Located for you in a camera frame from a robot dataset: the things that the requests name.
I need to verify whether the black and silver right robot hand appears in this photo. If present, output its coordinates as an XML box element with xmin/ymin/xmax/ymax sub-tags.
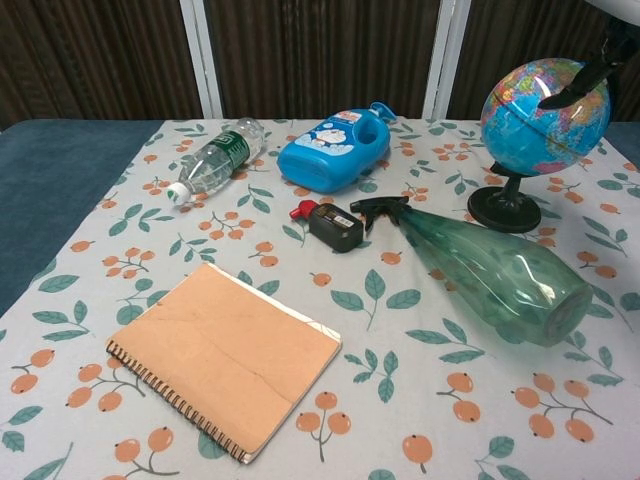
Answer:
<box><xmin>541</xmin><ymin>0</ymin><xmax>640</xmax><ymax>111</ymax></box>

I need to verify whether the small globe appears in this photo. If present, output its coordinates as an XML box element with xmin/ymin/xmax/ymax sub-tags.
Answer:
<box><xmin>466</xmin><ymin>56</ymin><xmax>614</xmax><ymax>235</ymax></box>

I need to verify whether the brown ribbed partition panel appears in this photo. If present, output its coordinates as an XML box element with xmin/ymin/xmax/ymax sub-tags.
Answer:
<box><xmin>0</xmin><ymin>0</ymin><xmax>224</xmax><ymax>132</ymax></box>
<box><xmin>199</xmin><ymin>0</ymin><xmax>454</xmax><ymax>122</ymax></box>
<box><xmin>423</xmin><ymin>0</ymin><xmax>640</xmax><ymax>124</ymax></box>

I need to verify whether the green transparent spray bottle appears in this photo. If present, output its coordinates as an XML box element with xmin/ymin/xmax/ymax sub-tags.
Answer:
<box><xmin>349</xmin><ymin>195</ymin><xmax>595</xmax><ymax>348</ymax></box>

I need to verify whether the black ink bottle, red cap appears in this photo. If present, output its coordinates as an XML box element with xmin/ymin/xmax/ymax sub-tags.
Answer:
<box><xmin>290</xmin><ymin>200</ymin><xmax>366</xmax><ymax>254</ymax></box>

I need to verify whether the floral leaf-print tablecloth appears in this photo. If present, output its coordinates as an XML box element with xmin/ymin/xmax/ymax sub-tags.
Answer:
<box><xmin>0</xmin><ymin>117</ymin><xmax>640</xmax><ymax>480</ymax></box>

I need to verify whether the clear water bottle, green label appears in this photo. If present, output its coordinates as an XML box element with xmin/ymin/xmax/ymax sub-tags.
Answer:
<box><xmin>166</xmin><ymin>116</ymin><xmax>267</xmax><ymax>211</ymax></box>

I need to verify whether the orange spiral notebook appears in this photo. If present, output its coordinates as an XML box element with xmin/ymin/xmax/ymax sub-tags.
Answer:
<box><xmin>105</xmin><ymin>261</ymin><xmax>345</xmax><ymax>467</ymax></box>

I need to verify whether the blue detergent bottle with handle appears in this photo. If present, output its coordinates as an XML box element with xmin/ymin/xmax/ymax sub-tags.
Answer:
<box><xmin>276</xmin><ymin>101</ymin><xmax>399</xmax><ymax>195</ymax></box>

